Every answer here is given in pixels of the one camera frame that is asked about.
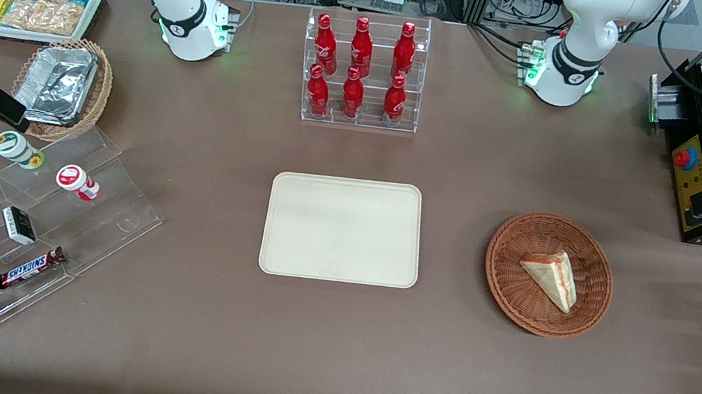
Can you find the triangular sandwich with red filling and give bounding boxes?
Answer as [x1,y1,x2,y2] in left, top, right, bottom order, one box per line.
[512,244,586,316]

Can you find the light wicker basket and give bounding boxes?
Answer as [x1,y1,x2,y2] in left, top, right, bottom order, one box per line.
[3,29,120,150]

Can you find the brown round wicker basket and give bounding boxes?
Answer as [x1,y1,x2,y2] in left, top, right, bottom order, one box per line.
[475,204,623,347]

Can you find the cream rectangular plastic tray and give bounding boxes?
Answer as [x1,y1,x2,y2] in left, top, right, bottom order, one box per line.
[257,163,433,298]

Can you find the green lid yogurt cup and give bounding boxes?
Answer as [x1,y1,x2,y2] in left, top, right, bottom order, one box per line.
[0,128,49,173]

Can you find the stacked aluminium foil containers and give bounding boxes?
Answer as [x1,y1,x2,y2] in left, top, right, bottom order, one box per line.
[10,39,102,132]

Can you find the red lid yogurt cup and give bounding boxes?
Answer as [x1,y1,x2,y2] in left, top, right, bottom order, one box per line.
[52,161,104,204]

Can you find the large clear cracker bag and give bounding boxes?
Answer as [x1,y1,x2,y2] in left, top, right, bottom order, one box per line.
[1,0,84,39]

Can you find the grey box with green light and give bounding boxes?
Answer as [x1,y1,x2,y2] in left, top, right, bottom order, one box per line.
[642,72,696,135]

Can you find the small black carton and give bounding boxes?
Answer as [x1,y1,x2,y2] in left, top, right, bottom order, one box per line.
[0,204,42,249]

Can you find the clear acrylic stepped shelf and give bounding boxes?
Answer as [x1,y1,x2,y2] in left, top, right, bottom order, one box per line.
[0,110,176,384]

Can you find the red cola bottle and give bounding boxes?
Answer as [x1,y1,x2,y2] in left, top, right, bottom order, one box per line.
[309,13,346,76]
[337,65,369,121]
[379,72,411,127]
[389,19,421,82]
[345,15,379,80]
[302,64,336,119]

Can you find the clear acrylic bottle rack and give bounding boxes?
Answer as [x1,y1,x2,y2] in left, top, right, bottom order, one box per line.
[292,0,435,139]

